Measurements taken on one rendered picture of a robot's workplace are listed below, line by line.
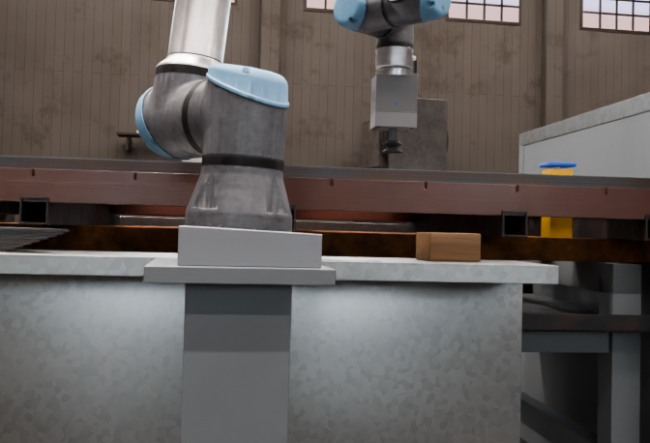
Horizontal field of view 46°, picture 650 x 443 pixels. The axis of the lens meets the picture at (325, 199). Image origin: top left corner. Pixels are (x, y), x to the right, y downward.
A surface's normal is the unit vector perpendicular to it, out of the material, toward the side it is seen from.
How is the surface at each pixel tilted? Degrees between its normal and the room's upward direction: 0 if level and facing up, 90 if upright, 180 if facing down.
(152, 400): 90
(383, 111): 90
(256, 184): 73
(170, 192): 90
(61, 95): 90
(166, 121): 99
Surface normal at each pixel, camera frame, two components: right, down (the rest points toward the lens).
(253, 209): 0.39, -0.32
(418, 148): 0.36, -0.03
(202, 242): 0.15, -0.04
